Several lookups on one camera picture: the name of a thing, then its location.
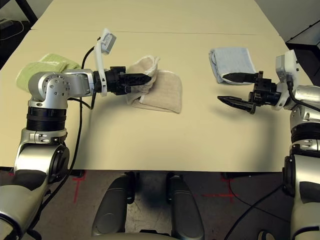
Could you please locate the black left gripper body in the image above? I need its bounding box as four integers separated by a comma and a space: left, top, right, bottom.
103, 65, 132, 96

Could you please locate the beige towel with white trim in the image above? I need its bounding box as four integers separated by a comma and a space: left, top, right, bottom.
124, 55, 183, 114

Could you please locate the black tripod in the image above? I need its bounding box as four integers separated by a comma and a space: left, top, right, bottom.
289, 17, 320, 41

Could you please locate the black side table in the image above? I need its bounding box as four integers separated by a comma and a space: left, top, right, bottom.
284, 23, 320, 86

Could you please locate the thin white floor cable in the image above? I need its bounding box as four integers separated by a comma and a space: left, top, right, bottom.
0, 21, 25, 41

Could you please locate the black table frame leg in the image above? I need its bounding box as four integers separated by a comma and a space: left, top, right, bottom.
16, 0, 38, 25

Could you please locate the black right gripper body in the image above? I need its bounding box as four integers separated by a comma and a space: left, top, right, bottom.
248, 71, 282, 107

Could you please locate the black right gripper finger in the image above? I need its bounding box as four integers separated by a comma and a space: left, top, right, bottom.
217, 95, 256, 115
222, 71, 258, 85

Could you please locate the beige robot waist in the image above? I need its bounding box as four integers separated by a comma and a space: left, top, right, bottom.
86, 232, 176, 240

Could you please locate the folded green towel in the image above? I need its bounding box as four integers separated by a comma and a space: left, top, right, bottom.
16, 52, 82, 93

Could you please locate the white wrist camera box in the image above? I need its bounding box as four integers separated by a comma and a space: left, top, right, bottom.
93, 27, 118, 97
271, 49, 300, 110

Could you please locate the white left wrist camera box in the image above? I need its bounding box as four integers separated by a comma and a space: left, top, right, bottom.
93, 27, 118, 97

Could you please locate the grey sneaker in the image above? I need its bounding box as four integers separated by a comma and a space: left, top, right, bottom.
257, 228, 277, 240

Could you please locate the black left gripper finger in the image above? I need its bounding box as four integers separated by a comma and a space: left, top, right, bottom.
121, 72, 153, 87

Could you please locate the grey power strip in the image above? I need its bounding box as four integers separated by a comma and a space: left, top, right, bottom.
0, 17, 15, 29

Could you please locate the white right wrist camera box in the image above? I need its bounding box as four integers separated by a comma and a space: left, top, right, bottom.
271, 49, 300, 110

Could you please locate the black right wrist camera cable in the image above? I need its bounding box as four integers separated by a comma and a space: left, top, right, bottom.
219, 74, 320, 240

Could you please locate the grey robot leg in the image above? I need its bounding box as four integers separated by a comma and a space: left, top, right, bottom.
91, 171, 140, 237
166, 172, 205, 240

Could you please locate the grey right robot leg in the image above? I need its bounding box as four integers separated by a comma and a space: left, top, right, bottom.
166, 172, 205, 240

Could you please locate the grey left robot leg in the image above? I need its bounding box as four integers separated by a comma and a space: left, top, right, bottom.
91, 171, 140, 237

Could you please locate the folded light blue towel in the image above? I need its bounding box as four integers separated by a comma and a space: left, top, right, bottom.
208, 46, 256, 85

